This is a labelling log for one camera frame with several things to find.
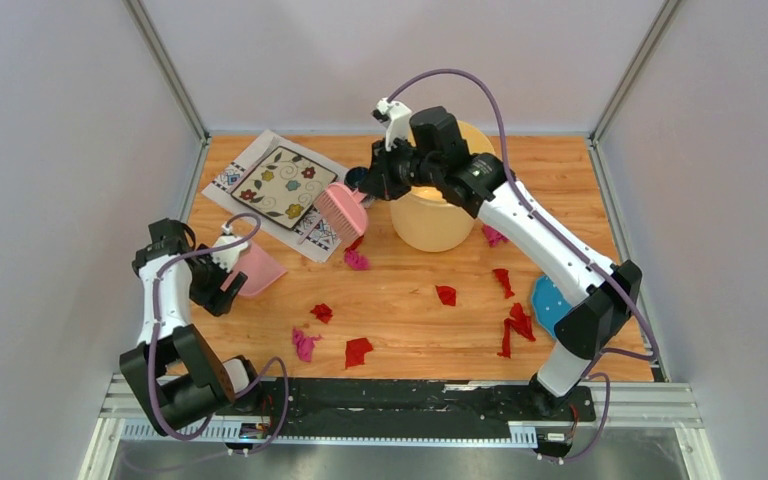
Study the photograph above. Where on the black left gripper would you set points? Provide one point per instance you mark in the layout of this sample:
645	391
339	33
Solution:
216	301

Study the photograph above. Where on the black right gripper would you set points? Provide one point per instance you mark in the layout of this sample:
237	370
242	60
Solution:
378	181

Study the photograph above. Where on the pink dustpan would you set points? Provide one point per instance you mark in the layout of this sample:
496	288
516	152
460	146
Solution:
261	269

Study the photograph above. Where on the cream plastic bucket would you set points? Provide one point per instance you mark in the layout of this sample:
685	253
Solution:
422	218

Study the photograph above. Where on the pink hand brush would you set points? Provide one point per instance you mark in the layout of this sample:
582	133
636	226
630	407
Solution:
342	209

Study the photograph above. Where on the magenta paper scrap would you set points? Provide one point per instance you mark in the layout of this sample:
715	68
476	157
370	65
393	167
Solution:
356	261
493	237
304	344

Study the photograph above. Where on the red paper scrap long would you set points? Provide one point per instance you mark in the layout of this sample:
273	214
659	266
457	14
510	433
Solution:
519	322

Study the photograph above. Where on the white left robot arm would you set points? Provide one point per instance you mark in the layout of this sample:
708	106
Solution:
174	374

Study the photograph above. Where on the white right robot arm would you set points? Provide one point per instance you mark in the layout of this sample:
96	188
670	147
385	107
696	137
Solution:
599	291

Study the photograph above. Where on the dark blue cup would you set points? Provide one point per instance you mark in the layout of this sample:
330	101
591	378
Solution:
355	176

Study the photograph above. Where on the red paper scrap by placemat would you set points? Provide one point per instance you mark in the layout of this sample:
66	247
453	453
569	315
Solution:
355	244

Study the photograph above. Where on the floral square plate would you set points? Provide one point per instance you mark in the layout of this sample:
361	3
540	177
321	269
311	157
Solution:
282	186

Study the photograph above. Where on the magenta paper scrap front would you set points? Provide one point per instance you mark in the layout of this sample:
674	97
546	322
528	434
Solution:
304	344

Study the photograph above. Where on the red paper scrap small left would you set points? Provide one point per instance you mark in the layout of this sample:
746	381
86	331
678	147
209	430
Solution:
322	312

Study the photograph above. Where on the red paper scrap right strip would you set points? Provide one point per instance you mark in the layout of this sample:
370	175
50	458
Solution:
502	275

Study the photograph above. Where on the red paper scrap centre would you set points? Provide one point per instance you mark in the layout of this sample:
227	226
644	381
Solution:
447	295

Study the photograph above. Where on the red paper scrap front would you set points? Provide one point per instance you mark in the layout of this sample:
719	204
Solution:
356	351

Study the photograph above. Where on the blue polka dot plate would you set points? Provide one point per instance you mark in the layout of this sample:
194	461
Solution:
548	305

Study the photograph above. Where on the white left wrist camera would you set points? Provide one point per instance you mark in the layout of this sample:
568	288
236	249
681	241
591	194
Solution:
228	249

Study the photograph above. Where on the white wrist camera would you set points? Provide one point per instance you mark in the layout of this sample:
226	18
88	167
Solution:
395	116
228	249

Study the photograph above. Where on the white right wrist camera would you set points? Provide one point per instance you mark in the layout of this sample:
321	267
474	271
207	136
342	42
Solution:
395	116

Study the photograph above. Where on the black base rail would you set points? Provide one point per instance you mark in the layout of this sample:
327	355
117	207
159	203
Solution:
407	409

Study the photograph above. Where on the aluminium frame post right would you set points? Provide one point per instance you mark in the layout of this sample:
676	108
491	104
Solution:
643	53

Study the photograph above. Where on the aluminium frame post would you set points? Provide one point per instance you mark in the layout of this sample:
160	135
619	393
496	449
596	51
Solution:
151	36
643	53

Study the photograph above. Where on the aluminium frame post left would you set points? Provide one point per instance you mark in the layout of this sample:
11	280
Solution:
151	36

